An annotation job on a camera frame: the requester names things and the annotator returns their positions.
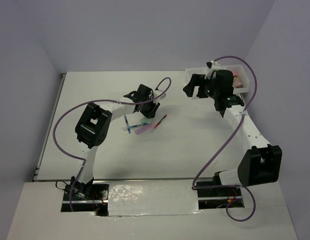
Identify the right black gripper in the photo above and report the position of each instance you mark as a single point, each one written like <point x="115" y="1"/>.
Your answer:
<point x="197" y="80"/>

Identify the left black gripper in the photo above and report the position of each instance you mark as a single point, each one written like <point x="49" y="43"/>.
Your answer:
<point x="151" y="113"/>

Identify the purple highlighter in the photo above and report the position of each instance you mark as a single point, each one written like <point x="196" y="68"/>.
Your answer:
<point x="144" y="128"/>

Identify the pink-capped clear tube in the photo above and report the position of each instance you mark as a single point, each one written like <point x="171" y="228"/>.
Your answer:
<point x="237" y="84"/>

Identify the green highlighter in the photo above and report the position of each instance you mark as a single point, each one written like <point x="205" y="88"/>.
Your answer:
<point x="144" y="120"/>

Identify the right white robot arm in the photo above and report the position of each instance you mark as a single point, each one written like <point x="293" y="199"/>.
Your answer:
<point x="261" y="161"/>

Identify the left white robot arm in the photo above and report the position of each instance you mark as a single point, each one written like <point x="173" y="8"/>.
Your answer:
<point x="93" y="126"/>

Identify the red pen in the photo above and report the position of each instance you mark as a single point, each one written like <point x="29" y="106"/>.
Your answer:
<point x="158" y="123"/>

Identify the teal blue pen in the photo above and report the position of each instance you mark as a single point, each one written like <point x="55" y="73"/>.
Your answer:
<point x="133" y="126"/>

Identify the dark blue pen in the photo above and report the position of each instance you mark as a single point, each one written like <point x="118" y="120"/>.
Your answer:
<point x="127" y="124"/>

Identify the clear three-compartment organizer tray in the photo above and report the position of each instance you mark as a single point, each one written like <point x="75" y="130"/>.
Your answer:
<point x="238" y="68"/>

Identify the silver foil sheet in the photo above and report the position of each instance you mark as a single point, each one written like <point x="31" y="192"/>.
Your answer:
<point x="152" y="198"/>

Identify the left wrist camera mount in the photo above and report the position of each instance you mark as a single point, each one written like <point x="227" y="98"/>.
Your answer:
<point x="158" y="95"/>

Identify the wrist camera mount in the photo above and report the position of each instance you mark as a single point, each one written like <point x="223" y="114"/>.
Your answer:
<point x="211" y="67"/>
<point x="158" y="95"/>

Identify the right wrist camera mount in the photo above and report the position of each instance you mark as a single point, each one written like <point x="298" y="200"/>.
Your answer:
<point x="211" y="67"/>

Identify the aluminium rail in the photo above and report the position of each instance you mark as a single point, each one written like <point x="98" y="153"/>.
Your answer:
<point x="35" y="179"/>

